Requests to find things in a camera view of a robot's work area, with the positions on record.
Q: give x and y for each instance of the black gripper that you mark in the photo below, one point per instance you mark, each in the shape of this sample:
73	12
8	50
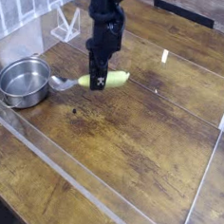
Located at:
105	41

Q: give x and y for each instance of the green handled metal spoon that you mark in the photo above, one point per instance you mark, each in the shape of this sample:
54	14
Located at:
113	79

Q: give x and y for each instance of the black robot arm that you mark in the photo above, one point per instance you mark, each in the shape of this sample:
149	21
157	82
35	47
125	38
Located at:
103	10

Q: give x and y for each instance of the small stainless steel pot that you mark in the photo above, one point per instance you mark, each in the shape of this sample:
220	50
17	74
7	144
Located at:
24	82

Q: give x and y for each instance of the clear acrylic front barrier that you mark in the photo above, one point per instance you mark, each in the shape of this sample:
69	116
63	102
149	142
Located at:
103	196

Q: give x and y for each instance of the black bar on table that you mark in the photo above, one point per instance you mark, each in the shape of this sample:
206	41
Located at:
185	13

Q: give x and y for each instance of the clear acrylic triangle bracket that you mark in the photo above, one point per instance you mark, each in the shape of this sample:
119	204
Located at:
67	31

